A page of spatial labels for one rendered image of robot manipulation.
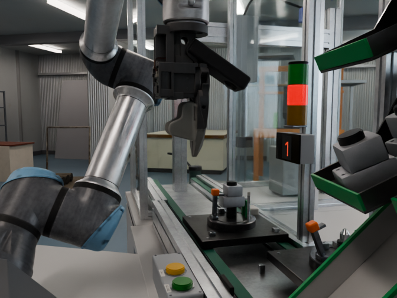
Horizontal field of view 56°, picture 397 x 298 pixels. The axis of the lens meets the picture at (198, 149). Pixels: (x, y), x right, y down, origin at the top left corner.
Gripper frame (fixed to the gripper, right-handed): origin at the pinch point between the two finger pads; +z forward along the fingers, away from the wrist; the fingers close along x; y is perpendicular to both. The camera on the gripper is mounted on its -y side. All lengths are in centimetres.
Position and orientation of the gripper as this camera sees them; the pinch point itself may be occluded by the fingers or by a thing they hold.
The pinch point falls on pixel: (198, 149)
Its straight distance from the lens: 63.3
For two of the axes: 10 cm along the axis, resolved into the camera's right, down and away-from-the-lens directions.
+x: 2.5, 1.0, -9.6
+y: -9.7, 0.2, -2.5
